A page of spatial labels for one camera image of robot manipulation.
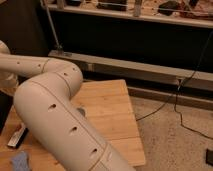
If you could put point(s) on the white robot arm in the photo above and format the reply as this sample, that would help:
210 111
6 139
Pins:
43 104

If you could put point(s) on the metal upright pole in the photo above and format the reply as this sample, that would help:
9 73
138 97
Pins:
57 44

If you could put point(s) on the blue cloth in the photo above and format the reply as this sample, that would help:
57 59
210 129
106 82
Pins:
20 162

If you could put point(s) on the metal shelf rail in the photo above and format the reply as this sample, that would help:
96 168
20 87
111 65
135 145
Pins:
124 15

